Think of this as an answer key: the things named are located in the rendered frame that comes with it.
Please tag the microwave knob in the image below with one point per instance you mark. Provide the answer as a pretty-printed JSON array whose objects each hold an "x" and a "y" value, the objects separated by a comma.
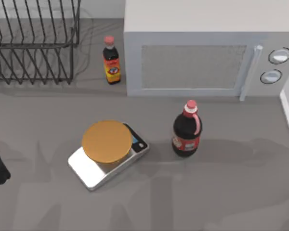
[
  {"x": 279, "y": 55},
  {"x": 270, "y": 76}
]

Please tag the small dark sauce bottle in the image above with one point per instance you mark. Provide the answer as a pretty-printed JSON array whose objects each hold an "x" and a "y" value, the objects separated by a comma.
[{"x": 111, "y": 65}]

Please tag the microwave door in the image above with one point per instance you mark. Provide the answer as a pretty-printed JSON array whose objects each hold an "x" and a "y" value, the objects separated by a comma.
[{"x": 192, "y": 67}]

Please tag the pale microwave oven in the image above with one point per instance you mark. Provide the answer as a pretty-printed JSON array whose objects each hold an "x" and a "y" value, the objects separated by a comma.
[{"x": 207, "y": 21}]

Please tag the orange round scale plate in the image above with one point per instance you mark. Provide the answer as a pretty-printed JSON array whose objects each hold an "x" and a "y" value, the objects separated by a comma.
[{"x": 107, "y": 141}]

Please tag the silver kitchen scale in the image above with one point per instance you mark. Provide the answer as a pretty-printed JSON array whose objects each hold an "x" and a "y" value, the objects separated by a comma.
[{"x": 106, "y": 173}]

